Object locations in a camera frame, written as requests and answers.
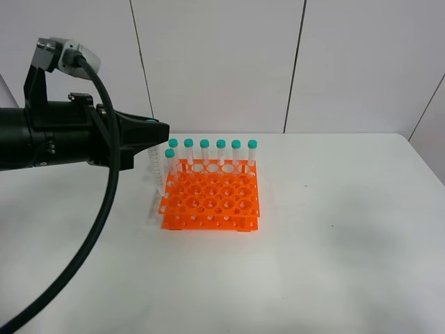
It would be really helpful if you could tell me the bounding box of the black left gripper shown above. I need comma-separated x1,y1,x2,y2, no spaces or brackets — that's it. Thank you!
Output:
69,93,170,170

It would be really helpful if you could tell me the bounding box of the teal-capped test tube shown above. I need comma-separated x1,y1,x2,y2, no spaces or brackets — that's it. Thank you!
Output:
147,119,168,196

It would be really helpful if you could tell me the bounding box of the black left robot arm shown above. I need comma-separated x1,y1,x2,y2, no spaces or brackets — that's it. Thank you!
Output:
1,93,170,170

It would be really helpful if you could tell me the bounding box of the second row left tube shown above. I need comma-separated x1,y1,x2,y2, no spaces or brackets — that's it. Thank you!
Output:
165,148,179,183

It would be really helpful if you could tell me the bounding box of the orange test tube rack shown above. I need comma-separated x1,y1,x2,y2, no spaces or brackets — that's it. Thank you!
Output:
159,159,260,232

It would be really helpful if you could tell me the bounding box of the left camera cable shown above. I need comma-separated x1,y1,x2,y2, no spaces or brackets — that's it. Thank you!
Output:
0,51,121,334

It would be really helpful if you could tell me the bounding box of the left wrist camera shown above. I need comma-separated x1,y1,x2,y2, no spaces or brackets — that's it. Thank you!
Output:
24,37,101,108

